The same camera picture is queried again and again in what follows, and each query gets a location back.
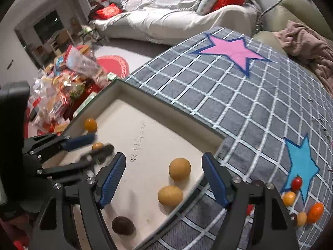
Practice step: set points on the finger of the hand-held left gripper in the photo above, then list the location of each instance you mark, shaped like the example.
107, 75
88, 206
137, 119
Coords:
78, 142
101, 152

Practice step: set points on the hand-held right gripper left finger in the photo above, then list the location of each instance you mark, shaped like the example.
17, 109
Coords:
110, 182

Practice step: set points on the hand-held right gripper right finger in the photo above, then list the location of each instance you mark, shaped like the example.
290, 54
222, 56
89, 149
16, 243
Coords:
216, 179

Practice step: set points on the orange cherry tomato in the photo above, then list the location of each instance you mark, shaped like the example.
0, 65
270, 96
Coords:
289, 198
90, 124
97, 145

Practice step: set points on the tan round fruit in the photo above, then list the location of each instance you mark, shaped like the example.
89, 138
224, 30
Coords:
179, 168
170, 195

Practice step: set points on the dark purple round fruit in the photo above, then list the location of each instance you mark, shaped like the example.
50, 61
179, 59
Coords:
123, 225

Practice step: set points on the white shallow tray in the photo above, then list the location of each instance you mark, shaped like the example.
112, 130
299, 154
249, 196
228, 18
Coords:
145, 140

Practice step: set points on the red cherry tomato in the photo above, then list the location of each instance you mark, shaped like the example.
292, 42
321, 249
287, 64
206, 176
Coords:
296, 183
249, 210

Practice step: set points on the pile of snack packets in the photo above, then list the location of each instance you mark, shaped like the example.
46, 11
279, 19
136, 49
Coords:
67, 83

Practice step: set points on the grey checked cloth with stars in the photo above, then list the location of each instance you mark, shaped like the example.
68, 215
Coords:
234, 109

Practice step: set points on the red round mat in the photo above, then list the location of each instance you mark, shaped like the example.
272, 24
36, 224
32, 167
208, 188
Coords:
114, 66

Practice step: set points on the yellow cherry tomato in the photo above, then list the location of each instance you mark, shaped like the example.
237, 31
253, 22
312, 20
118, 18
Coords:
301, 218

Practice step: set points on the oblong orange-red tomato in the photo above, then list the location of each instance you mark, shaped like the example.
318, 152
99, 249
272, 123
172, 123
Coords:
315, 212

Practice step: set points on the dark screen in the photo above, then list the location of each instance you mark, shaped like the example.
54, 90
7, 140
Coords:
48, 26

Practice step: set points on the red patterned cushion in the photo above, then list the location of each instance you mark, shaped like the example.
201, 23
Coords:
109, 11

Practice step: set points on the white covered sofa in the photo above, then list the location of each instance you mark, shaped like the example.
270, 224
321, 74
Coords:
166, 18

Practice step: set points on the pink fleece blanket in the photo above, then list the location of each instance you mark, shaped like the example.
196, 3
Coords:
304, 44

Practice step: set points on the green armchair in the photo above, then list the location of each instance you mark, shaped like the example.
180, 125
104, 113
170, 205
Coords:
278, 15

